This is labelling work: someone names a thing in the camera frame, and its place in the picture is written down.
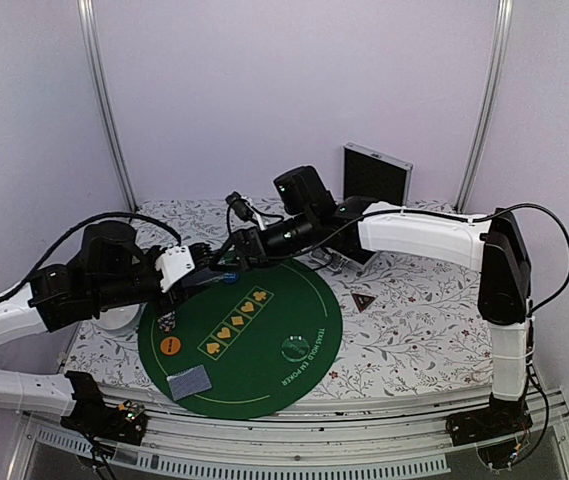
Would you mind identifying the blue small blind button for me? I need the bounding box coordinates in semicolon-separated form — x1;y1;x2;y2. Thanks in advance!
223;272;240;284

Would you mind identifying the orange big blind button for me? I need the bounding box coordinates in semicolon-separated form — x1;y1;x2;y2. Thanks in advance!
160;336;182;356

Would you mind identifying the dealt blue card pair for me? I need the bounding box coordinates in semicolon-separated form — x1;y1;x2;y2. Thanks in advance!
166;365;212;401

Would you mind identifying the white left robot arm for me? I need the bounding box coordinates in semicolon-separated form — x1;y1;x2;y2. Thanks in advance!
0;220;198;434

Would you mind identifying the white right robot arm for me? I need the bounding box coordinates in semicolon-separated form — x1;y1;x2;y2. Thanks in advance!
211;166;533;436

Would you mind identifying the white ceramic bowl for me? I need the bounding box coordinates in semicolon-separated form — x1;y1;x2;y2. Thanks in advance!
96;305;140;331

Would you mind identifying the green round poker mat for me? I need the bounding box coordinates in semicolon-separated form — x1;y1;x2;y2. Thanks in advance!
138;260;343;420

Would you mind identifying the clear dealer button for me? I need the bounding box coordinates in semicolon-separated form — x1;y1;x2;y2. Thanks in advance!
281;335;311;363

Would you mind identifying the triangular all in button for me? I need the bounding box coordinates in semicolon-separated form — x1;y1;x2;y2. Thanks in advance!
351;292;376;312

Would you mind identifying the aluminium poker chip case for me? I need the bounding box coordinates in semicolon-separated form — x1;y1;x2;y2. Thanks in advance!
308;143;414;274

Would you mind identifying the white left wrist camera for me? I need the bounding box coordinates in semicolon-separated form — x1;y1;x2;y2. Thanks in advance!
155;242;213;293

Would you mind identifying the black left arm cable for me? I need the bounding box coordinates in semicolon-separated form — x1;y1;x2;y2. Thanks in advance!
0;212;185;314

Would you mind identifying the front aluminium rail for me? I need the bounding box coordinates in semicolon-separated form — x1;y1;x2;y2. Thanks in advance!
18;387;569;476

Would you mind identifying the left aluminium frame post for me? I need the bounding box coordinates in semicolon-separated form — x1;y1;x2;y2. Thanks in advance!
77;0;138;211

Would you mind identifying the aluminium frame post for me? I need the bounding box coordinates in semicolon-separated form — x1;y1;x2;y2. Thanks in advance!
77;0;138;211
455;0;514;212

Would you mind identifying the right aluminium frame post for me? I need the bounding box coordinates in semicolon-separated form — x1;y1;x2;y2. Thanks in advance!
455;0;514;212

